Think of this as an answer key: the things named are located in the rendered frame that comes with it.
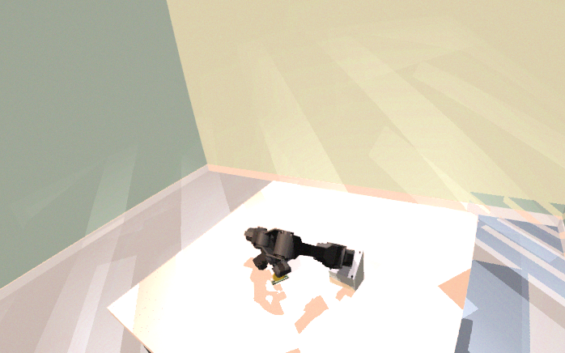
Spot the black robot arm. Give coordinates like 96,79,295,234
244,226,355,271

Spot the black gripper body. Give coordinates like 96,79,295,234
270,257,292,278

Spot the gold coin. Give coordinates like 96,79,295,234
272,273,285,281

